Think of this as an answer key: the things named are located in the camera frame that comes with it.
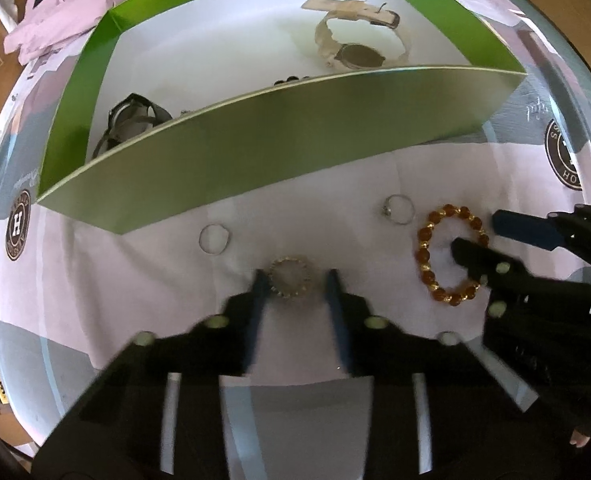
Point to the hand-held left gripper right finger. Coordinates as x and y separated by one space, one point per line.
338 320

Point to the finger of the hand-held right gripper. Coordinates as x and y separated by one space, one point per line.
525 230
480 260

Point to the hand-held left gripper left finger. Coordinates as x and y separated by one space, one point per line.
258 310

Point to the silver bangle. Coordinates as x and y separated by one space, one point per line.
200 239

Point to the person's right hand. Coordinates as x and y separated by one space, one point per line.
583 427

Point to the pink quilt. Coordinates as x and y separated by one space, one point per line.
60 5

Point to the white wrist watch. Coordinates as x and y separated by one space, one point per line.
355 55

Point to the green cardboard box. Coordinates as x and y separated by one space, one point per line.
300 130

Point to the black wrist watch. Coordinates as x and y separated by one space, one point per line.
128 115

